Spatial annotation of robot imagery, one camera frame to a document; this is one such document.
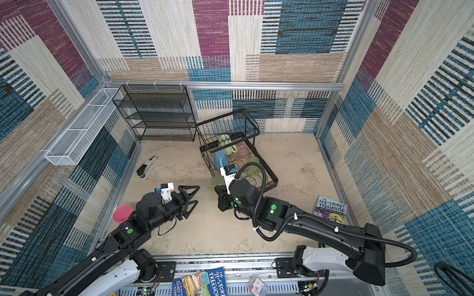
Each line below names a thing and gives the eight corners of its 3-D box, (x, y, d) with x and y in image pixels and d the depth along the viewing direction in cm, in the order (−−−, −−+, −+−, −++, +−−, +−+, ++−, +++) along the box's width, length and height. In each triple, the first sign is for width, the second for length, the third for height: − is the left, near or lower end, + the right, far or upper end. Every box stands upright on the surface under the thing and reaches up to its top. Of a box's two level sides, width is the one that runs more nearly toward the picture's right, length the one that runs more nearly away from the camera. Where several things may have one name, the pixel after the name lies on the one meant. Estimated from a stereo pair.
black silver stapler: (138, 177, 104) (134, 172, 100) (153, 159, 112) (150, 154, 108) (144, 179, 104) (140, 174, 100) (158, 161, 111) (155, 155, 107)
